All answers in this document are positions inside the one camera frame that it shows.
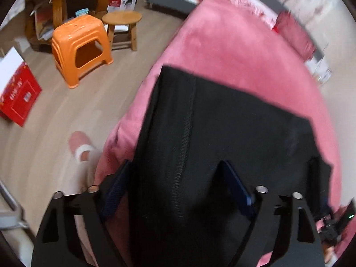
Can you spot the round wooden stool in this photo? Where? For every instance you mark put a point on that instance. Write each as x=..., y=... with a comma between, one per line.
x=126, y=21

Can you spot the dark red pillow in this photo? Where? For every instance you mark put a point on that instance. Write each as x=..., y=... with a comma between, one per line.
x=290, y=29

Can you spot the wooden desk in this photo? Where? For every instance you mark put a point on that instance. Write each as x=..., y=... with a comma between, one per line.
x=61, y=10

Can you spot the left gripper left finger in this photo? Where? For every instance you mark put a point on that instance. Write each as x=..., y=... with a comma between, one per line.
x=73, y=222

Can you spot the right bedside table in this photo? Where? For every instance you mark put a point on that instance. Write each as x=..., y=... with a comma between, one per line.
x=318, y=67

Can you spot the orange plastic stool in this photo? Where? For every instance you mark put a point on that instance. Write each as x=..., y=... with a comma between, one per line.
x=79, y=46

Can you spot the pink bed blanket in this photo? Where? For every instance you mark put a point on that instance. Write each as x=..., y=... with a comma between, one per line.
x=228, y=45

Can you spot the patterned curtain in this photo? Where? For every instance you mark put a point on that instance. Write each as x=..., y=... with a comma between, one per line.
x=329, y=21

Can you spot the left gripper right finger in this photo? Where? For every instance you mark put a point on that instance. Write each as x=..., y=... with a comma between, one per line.
x=283, y=222

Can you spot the pink floral crumpled cloth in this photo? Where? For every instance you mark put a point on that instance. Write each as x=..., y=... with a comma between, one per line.
x=258, y=9

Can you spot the black pants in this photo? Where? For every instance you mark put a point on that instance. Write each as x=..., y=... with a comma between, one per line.
x=180, y=212

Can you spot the light blue round container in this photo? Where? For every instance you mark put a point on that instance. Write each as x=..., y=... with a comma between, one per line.
x=82, y=12

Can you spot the pink slipper foot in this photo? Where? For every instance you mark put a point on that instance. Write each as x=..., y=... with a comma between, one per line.
x=80, y=145

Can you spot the red cardboard box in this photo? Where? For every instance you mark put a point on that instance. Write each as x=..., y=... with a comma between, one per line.
x=19, y=95

